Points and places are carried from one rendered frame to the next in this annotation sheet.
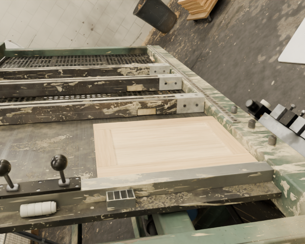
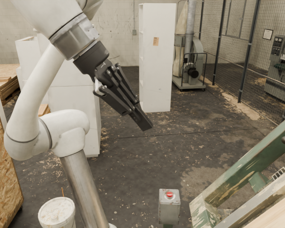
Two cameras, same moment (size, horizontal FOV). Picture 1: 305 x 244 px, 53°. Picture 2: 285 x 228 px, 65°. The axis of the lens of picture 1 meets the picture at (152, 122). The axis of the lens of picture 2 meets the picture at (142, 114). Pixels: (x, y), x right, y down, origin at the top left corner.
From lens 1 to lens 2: 1.53 m
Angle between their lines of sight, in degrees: 131
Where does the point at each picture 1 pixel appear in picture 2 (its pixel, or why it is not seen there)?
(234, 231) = (229, 173)
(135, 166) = not seen: outside the picture
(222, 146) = not seen: outside the picture
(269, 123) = not seen: outside the picture
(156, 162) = (275, 217)
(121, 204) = (279, 173)
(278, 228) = (217, 182)
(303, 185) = (204, 215)
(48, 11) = not seen: outside the picture
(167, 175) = (259, 198)
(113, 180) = not seen: outside the picture
